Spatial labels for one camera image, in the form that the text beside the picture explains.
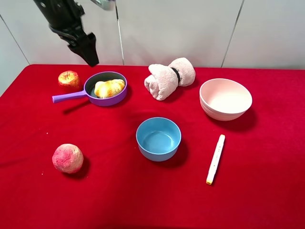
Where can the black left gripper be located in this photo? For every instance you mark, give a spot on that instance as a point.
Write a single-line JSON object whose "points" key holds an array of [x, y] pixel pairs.
{"points": [[79, 42]]}

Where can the peeled orange toy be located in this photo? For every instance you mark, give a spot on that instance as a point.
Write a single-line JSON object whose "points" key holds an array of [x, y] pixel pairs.
{"points": [[110, 88]]}

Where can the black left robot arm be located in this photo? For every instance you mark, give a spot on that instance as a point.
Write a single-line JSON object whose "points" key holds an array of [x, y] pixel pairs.
{"points": [[64, 18]]}

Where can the purple toy pan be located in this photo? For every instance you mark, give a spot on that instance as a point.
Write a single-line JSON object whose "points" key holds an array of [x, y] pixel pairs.
{"points": [[88, 90]]}

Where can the red yellow toy apple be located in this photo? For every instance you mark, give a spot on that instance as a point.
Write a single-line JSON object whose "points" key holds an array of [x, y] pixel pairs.
{"points": [[69, 82]]}

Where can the rolled pink towel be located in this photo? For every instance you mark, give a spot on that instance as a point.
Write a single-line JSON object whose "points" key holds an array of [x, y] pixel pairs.
{"points": [[163, 80]]}

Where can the pink toy peach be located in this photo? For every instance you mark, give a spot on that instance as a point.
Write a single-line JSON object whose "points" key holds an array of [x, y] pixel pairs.
{"points": [[68, 158]]}

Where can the blue bowl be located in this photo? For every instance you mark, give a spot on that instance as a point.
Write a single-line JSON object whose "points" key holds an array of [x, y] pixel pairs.
{"points": [[158, 138]]}

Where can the pink bowl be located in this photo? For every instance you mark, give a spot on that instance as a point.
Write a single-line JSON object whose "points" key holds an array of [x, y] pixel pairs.
{"points": [[224, 99]]}

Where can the white marker pen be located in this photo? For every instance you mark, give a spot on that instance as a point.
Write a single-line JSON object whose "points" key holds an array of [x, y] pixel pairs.
{"points": [[215, 160]]}

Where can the red velvet tablecloth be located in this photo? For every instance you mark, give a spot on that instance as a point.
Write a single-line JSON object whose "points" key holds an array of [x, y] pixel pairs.
{"points": [[259, 182]]}

